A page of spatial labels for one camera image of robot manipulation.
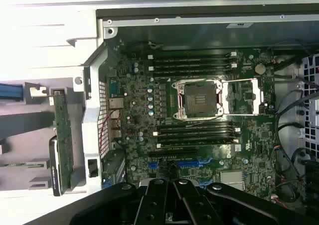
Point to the metal socket cover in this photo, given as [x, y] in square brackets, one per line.
[225, 100]

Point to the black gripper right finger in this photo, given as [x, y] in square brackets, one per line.
[194, 205]

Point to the open dark PC case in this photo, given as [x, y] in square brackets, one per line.
[174, 35]

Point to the silver metal port housing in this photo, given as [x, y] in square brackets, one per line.
[115, 115]
[116, 103]

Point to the blue PCIe expansion slot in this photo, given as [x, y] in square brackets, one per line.
[188, 164]

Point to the CPU socket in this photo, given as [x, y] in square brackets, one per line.
[199, 99]

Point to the coin cell battery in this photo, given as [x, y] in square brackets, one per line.
[260, 68]

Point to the hard disk with blue caddy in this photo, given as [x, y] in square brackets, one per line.
[11, 90]

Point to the black PCIe expansion slot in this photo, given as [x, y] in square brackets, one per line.
[172, 153]

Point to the silver chipset heatsink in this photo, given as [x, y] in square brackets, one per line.
[231, 180]

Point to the green motherboard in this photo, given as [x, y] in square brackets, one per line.
[139, 85]

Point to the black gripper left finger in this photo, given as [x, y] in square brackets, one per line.
[152, 205]

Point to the teal port connector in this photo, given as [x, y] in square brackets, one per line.
[113, 86]

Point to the silver USB port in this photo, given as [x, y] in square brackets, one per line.
[116, 134]
[116, 125]

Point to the silver perforated drive cage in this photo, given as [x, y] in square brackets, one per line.
[314, 103]

